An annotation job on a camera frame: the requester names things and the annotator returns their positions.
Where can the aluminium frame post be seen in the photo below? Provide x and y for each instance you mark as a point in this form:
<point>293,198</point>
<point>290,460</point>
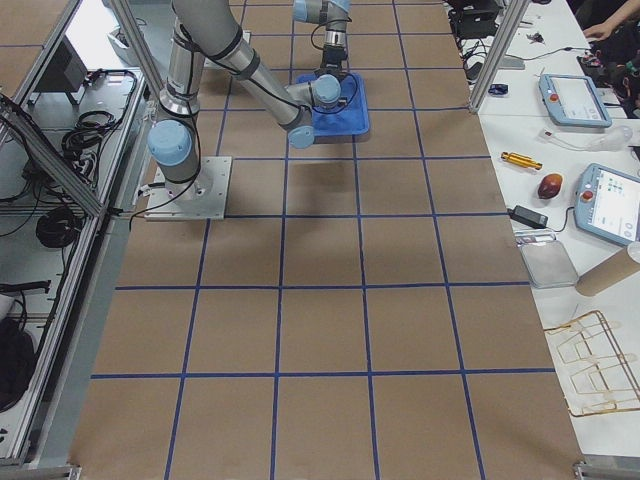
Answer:
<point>506,31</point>

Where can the teach pendant near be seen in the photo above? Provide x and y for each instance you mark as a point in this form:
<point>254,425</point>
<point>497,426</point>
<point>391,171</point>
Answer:
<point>607,204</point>

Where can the black power adapter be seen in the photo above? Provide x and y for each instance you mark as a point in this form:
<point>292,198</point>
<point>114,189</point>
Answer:
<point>527,217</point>

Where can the metal tin box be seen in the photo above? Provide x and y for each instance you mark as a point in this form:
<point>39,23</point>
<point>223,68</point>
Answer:
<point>546,259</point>

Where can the cardboard tube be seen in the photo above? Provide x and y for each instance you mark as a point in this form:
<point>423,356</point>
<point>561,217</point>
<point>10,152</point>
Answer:
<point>610,271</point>

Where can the teach pendant far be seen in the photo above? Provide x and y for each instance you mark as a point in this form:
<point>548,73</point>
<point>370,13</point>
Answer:
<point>573,101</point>

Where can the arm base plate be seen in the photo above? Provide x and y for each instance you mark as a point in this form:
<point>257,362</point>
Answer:
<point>206,198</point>

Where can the gold cylindrical tool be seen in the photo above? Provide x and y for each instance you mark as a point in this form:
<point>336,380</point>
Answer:
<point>520,160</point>

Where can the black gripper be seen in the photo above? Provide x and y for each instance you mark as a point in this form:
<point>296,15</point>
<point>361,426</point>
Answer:
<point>333,56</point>

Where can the small blue black device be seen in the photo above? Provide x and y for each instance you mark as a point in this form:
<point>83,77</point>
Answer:
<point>498,89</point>

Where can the blue plastic tray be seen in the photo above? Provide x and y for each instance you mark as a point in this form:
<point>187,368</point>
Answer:
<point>339,108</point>

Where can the teach pendant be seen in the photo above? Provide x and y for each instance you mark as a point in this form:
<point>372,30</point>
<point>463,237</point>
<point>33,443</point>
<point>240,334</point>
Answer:
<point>573,101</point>
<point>607,204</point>

